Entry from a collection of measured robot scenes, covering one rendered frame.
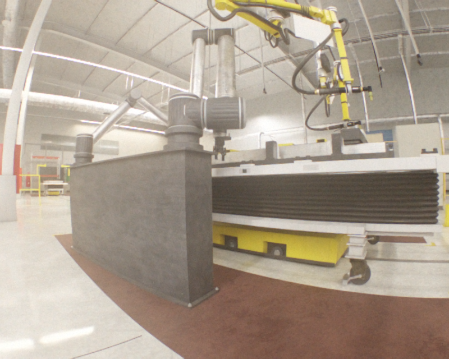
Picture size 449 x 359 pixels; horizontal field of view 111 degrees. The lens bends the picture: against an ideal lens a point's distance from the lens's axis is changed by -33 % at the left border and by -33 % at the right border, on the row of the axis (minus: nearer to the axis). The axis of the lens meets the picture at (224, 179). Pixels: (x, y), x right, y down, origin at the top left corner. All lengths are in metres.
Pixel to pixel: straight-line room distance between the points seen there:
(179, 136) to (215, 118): 0.23
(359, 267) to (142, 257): 1.45
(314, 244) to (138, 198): 1.40
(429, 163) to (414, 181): 0.33
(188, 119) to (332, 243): 1.41
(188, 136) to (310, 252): 1.35
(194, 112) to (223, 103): 0.17
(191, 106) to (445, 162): 1.46
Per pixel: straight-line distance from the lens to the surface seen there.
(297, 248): 2.05
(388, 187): 1.68
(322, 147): 1.66
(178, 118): 1.36
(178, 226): 1.29
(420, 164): 1.38
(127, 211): 1.65
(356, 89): 1.82
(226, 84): 1.51
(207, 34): 2.02
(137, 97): 2.87
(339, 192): 1.72
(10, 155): 5.34
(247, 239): 2.29
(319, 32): 1.97
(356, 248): 1.63
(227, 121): 1.35
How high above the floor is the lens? 0.71
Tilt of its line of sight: 1 degrees up
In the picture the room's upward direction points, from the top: 1 degrees counter-clockwise
